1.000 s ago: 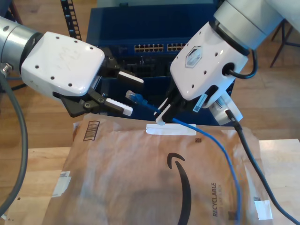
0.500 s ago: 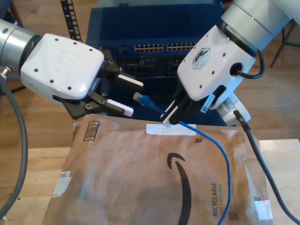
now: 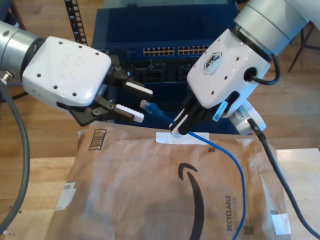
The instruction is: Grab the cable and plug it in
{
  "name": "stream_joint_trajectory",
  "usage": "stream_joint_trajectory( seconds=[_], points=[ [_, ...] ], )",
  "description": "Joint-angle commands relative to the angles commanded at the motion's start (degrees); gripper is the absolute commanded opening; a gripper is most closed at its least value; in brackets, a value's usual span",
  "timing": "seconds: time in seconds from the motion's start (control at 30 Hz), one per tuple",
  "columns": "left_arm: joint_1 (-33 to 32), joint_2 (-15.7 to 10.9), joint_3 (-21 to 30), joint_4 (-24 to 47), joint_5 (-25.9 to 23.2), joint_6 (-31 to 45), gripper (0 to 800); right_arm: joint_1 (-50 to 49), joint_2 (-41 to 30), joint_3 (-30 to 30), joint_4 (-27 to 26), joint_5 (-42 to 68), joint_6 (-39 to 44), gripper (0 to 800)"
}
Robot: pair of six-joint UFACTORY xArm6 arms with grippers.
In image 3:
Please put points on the pale grey board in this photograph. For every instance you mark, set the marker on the pale grey board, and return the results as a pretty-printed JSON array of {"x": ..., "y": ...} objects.
[{"x": 162, "y": 2}]

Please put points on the dark metal chair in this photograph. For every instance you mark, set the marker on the dark metal chair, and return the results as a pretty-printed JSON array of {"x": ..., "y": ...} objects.
[{"x": 302, "y": 37}]

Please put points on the black rack server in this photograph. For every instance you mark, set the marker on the black rack server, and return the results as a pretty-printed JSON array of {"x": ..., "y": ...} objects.
[{"x": 160, "y": 72}]

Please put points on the blue network switch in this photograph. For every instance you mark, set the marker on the blue network switch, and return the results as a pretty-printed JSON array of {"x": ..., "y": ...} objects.
[{"x": 162, "y": 27}]

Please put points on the brown paper mailer envelope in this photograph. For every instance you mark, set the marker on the brown paper mailer envelope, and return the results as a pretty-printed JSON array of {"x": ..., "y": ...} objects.
[{"x": 130, "y": 190}]

